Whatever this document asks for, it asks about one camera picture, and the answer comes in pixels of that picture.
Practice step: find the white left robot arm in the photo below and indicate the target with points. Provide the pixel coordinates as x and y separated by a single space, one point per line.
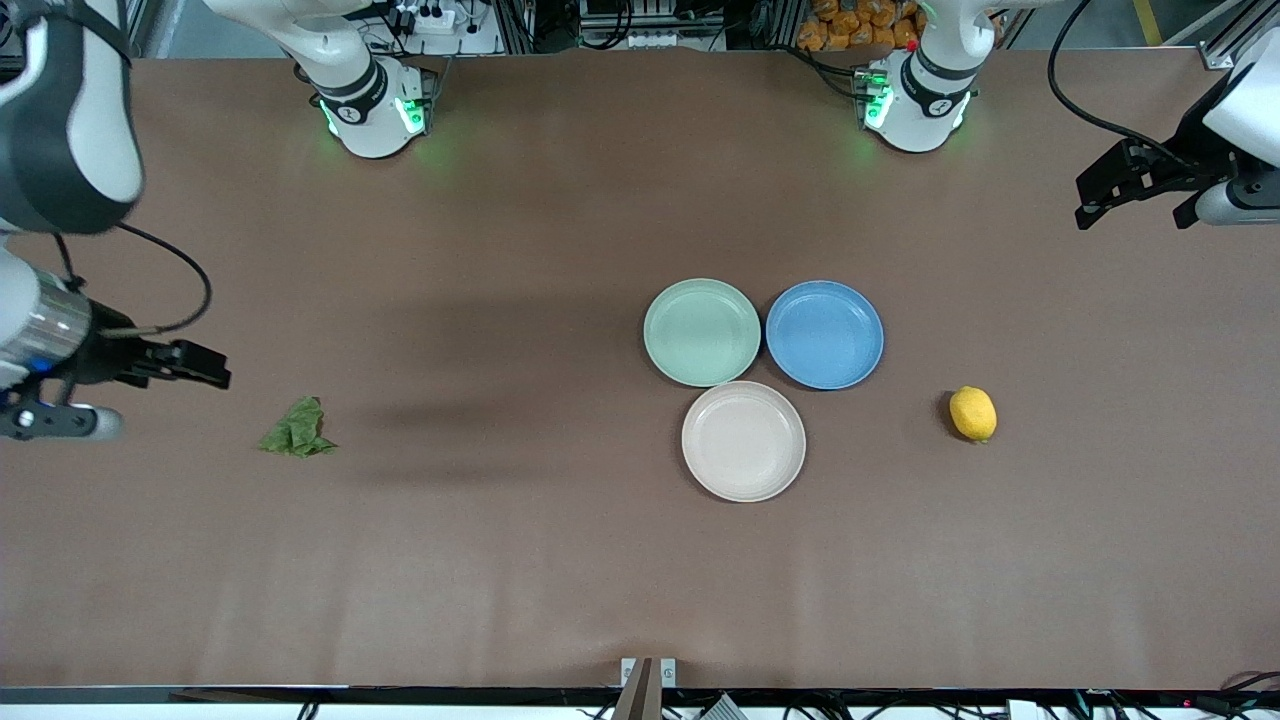
920 110

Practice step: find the green lettuce leaf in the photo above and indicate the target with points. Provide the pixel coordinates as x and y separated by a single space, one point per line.
298 432

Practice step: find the bag of oranges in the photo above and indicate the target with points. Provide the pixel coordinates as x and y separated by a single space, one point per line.
850 25

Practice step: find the light green round plate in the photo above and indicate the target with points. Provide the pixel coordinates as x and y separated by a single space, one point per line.
702 332

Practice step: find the white power strip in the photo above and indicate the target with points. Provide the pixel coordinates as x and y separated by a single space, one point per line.
428 18

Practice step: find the aluminium frame post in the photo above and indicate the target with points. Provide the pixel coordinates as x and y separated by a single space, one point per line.
1235 40

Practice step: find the beige round plate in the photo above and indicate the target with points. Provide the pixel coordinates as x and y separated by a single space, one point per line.
743 441

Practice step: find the yellow lemon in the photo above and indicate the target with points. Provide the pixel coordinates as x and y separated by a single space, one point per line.
973 413

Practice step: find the metal table edge bracket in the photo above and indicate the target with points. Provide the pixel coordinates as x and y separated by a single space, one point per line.
648 680

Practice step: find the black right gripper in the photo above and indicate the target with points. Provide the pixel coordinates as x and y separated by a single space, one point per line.
103 358

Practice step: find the blue round plate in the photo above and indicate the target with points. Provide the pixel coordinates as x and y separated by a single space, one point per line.
824 335

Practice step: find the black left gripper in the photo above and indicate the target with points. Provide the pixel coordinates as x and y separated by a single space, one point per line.
1187 162

